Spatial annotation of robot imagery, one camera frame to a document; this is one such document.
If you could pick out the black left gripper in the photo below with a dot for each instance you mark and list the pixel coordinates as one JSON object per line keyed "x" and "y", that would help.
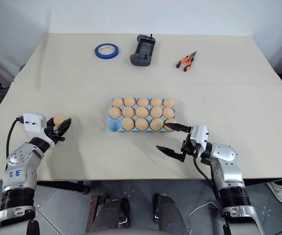
{"x": 55, "y": 135}

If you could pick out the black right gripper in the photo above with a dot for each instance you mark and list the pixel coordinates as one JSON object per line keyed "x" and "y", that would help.
{"x": 189, "y": 148}

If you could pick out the beige egg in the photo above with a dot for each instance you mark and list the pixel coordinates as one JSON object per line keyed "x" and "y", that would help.
{"x": 114, "y": 112}
{"x": 128, "y": 112}
{"x": 141, "y": 112}
{"x": 141, "y": 124}
{"x": 129, "y": 101}
{"x": 156, "y": 102}
{"x": 156, "y": 111}
{"x": 128, "y": 123}
{"x": 143, "y": 102}
{"x": 156, "y": 124}
{"x": 118, "y": 102}
{"x": 170, "y": 121}
{"x": 168, "y": 112}
{"x": 58, "y": 120}
{"x": 168, "y": 102}

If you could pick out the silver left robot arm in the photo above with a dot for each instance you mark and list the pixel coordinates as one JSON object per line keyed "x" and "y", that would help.
{"x": 21, "y": 169}

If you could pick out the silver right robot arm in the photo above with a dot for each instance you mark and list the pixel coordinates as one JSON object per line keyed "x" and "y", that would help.
{"x": 228, "y": 171}

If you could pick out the blue egg carton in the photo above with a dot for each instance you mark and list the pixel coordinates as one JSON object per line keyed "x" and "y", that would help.
{"x": 111, "y": 126}

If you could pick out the black table leg bar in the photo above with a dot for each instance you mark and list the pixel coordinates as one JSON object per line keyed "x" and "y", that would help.
{"x": 65, "y": 187}

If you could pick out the dark rounded robot leg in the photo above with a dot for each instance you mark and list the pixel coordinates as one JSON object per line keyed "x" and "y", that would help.
{"x": 167, "y": 213}
{"x": 114, "y": 216}

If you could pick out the orange black pliers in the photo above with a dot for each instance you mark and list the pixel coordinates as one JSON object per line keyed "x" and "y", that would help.
{"x": 186, "y": 62}

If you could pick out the blue tape roll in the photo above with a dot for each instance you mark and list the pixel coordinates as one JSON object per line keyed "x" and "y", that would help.
{"x": 106, "y": 51}

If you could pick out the grey handheld controller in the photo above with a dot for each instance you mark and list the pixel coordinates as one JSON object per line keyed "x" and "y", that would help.
{"x": 142, "y": 51}

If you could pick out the white sneaker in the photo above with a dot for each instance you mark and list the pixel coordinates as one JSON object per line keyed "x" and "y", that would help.
{"x": 280, "y": 193}

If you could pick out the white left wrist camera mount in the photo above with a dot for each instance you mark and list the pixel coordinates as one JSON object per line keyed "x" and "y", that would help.
{"x": 33, "y": 122}

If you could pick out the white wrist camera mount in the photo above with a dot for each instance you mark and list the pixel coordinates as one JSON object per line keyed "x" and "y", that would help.
{"x": 199, "y": 137}
{"x": 33, "y": 122}

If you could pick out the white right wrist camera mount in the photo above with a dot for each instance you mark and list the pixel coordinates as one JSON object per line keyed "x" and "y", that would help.
{"x": 199, "y": 137}

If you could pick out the brown wooden post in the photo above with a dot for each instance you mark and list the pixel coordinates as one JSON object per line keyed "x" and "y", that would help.
{"x": 95, "y": 208}

